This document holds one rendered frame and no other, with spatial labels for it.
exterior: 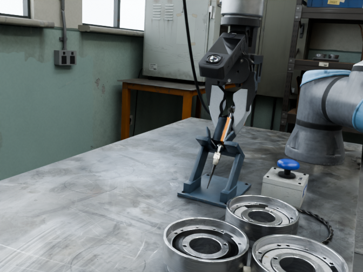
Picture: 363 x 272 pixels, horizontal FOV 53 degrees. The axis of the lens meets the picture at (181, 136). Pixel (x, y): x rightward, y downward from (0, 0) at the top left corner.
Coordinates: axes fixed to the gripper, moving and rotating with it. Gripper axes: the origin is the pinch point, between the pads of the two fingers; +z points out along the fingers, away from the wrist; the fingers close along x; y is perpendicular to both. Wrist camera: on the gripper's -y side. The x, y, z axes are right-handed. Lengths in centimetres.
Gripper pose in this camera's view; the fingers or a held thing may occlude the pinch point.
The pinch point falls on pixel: (226, 128)
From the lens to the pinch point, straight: 69.4
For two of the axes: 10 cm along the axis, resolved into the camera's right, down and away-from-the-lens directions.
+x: -8.8, -1.7, 4.4
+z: -0.7, 9.7, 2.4
